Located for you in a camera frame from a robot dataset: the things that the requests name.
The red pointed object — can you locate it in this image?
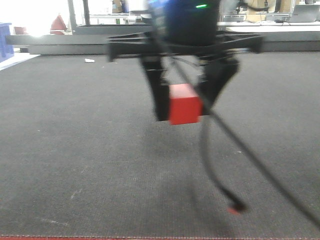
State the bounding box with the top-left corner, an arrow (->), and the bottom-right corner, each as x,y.
50,14 -> 67,35

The grey laptop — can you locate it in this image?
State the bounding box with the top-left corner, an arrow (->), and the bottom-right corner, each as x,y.
288,4 -> 320,23

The black metal frame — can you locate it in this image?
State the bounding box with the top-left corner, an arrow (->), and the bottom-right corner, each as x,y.
67,0 -> 151,36

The black cable with red tip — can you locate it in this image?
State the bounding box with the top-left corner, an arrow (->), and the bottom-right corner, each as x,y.
198,117 -> 248,215

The red magnetic cube block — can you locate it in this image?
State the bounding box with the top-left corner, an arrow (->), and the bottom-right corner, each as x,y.
168,83 -> 203,125

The white paper scrap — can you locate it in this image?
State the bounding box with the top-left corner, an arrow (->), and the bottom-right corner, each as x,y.
84,58 -> 95,63

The dark grey carpet mat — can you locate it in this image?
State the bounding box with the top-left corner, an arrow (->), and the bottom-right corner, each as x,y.
0,52 -> 320,240

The long dark platform beam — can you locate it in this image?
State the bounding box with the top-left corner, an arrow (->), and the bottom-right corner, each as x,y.
5,31 -> 320,55

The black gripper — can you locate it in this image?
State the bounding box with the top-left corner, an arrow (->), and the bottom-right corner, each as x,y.
106,0 -> 263,121

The blue plastic crate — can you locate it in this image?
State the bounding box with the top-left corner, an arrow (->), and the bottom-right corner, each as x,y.
0,22 -> 14,62

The white background table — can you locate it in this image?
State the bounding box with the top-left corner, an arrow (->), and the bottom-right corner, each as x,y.
217,21 -> 320,33

